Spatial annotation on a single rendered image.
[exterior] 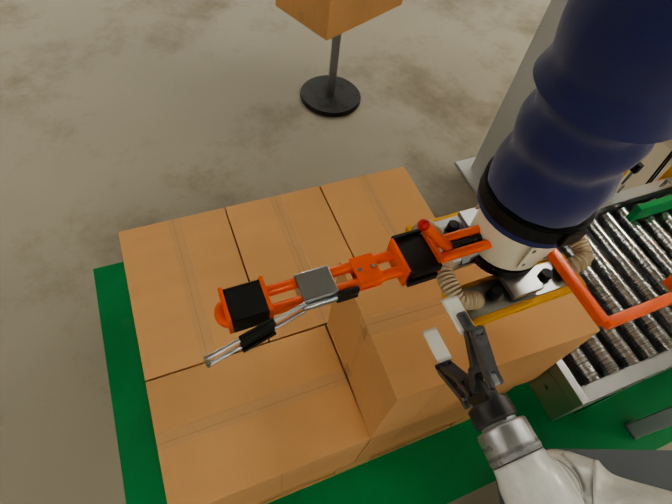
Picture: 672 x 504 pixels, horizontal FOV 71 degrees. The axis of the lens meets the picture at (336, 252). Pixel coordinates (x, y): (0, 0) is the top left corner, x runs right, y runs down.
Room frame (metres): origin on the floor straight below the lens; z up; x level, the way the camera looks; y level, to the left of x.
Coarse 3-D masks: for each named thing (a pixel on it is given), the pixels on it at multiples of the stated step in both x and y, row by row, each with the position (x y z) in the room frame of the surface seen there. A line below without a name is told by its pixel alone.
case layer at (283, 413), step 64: (320, 192) 1.28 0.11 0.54; (384, 192) 1.34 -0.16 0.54; (128, 256) 0.83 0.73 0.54; (192, 256) 0.87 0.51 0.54; (256, 256) 0.92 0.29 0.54; (320, 256) 0.97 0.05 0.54; (192, 320) 0.63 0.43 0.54; (320, 320) 0.71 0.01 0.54; (192, 384) 0.42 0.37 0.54; (256, 384) 0.45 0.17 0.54; (320, 384) 0.49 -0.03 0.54; (192, 448) 0.24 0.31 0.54; (256, 448) 0.27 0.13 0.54; (320, 448) 0.30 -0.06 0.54; (384, 448) 0.41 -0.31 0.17
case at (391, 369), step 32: (384, 288) 0.64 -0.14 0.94; (416, 288) 0.66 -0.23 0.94; (352, 320) 0.58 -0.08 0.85; (384, 320) 0.55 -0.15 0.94; (416, 320) 0.57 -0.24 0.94; (448, 320) 0.58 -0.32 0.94; (512, 320) 0.62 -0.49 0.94; (544, 320) 0.63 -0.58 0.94; (576, 320) 0.65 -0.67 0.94; (352, 352) 0.54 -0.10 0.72; (384, 352) 0.46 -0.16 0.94; (416, 352) 0.48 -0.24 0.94; (512, 352) 0.52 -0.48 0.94; (544, 352) 0.56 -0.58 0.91; (352, 384) 0.50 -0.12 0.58; (384, 384) 0.40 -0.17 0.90; (416, 384) 0.40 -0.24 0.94; (512, 384) 0.58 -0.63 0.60; (384, 416) 0.36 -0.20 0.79; (416, 416) 0.41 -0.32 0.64
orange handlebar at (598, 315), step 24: (456, 240) 0.62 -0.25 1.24; (360, 264) 0.51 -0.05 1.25; (552, 264) 0.60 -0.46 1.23; (288, 288) 0.43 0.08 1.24; (360, 288) 0.46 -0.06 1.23; (576, 288) 0.54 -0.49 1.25; (216, 312) 0.35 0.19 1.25; (600, 312) 0.49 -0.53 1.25; (624, 312) 0.50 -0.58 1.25; (648, 312) 0.52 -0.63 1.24
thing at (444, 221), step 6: (444, 216) 0.77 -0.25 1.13; (450, 216) 0.77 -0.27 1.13; (456, 216) 0.77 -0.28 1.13; (438, 222) 0.74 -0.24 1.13; (444, 222) 0.75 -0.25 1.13; (450, 222) 0.73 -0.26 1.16; (456, 222) 0.73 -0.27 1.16; (408, 228) 0.71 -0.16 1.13; (444, 228) 0.73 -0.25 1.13; (450, 228) 0.72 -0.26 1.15; (456, 228) 0.72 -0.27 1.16; (462, 228) 0.74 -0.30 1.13
